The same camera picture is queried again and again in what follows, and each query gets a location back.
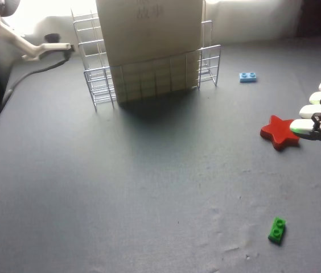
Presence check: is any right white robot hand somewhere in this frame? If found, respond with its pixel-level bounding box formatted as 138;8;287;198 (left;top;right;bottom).
290;72;321;146

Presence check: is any beige paperback book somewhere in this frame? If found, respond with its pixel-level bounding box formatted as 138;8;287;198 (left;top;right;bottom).
95;0;204;108

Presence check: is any red star block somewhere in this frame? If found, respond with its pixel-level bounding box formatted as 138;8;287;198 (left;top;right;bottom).
260;114;301;152

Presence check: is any blue toy brick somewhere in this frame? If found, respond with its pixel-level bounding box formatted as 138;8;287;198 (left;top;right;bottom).
239;71;258;84

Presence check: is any green toy brick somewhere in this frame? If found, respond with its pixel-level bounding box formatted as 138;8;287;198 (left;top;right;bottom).
267;216;288;246

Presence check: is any grey table cloth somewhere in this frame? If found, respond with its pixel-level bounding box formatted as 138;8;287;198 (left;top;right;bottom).
0;39;321;273

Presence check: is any wire file rack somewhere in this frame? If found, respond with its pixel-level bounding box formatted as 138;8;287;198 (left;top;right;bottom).
71;0;222;112

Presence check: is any left white wrist camera bracket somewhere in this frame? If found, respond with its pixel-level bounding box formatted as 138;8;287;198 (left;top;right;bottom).
0;22;75;62

